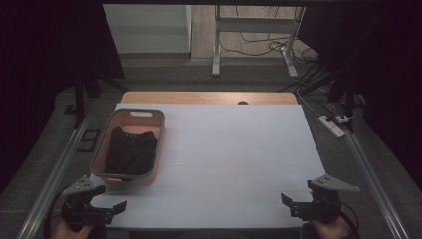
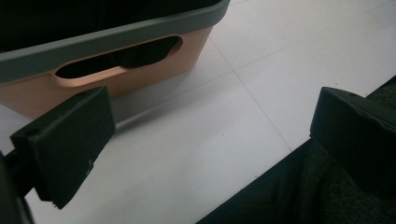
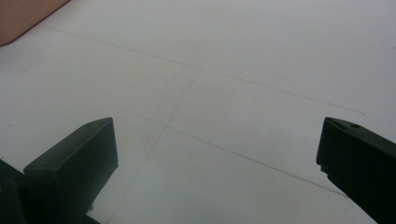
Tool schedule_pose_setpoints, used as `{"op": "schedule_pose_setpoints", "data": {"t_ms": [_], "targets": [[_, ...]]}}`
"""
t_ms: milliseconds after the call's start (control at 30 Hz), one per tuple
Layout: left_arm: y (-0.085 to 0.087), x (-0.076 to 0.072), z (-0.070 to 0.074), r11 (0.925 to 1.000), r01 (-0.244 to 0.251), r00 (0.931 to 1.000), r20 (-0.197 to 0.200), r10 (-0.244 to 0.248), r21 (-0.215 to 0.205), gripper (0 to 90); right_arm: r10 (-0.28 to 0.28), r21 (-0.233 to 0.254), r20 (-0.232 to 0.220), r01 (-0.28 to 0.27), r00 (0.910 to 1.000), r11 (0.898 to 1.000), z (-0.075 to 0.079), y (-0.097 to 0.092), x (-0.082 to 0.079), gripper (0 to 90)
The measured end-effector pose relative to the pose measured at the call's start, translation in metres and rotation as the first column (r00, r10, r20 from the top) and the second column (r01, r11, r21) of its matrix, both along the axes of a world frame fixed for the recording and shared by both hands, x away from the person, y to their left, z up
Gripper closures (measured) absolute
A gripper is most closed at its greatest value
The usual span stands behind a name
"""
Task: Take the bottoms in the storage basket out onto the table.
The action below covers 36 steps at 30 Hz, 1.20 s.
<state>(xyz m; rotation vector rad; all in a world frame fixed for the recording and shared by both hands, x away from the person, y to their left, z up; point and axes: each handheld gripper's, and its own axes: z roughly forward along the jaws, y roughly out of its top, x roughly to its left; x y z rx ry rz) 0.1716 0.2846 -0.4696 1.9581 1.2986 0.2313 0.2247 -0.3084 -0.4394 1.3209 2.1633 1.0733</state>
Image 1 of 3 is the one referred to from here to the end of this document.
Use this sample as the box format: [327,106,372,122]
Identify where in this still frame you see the black curtain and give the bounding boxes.
[297,0,422,192]
[0,0,127,195]

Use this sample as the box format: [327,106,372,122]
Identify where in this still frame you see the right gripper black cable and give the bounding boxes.
[337,200,361,239]

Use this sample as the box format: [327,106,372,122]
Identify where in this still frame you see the wooden table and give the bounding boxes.
[120,91,299,106]

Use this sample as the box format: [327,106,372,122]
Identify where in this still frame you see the white metal desk frame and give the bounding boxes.
[211,4,307,79]

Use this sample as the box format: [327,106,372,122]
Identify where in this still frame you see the aluminium floor rail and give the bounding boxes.
[14,103,98,239]
[327,99,412,239]

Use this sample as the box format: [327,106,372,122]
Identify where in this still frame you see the black tripod stand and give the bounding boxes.
[63,74,130,130]

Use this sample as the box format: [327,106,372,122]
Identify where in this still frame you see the person's left hand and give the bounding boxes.
[52,220,98,239]

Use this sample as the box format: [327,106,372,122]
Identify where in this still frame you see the grey and pink plastic basket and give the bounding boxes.
[90,108,166,187]

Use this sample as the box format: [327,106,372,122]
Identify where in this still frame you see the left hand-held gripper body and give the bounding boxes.
[60,175,115,232]

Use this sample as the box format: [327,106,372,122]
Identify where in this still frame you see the white cabinet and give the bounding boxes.
[102,4,193,55]

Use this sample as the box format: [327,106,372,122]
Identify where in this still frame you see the black floor cables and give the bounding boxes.
[218,4,329,94]

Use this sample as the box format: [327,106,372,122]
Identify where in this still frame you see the white power strip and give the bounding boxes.
[317,115,346,139]

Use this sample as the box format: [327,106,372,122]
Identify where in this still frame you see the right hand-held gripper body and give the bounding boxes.
[290,173,360,224]

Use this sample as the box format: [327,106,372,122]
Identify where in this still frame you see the person's right hand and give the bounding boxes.
[310,214,353,239]

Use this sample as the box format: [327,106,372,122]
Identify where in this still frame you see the black garment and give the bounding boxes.
[105,126,159,176]

